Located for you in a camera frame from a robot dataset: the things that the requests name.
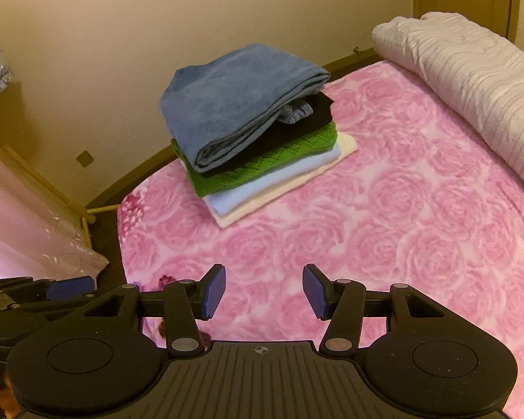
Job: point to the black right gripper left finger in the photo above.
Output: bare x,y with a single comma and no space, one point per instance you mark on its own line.
181,304

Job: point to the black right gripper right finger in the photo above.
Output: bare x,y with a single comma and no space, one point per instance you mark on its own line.
344,303

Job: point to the blue denim jeans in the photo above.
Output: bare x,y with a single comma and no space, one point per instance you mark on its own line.
216,110

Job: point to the left hand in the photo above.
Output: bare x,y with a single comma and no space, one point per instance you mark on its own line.
8,404

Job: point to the light blue folded garment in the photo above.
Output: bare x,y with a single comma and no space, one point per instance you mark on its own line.
226,201

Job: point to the green knitted sweater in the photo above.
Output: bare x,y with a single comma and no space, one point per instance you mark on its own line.
316,142

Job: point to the pink plastic storage bag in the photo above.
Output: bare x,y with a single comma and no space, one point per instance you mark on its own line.
39,236

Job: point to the pink rose pattern blanket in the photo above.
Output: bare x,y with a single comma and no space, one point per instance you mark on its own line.
422,201

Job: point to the cream folded garment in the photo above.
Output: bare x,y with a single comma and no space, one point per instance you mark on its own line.
348,147

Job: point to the black folded garment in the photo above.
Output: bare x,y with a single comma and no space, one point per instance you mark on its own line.
279,133

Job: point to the white striped quilt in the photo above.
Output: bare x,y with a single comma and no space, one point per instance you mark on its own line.
476,72

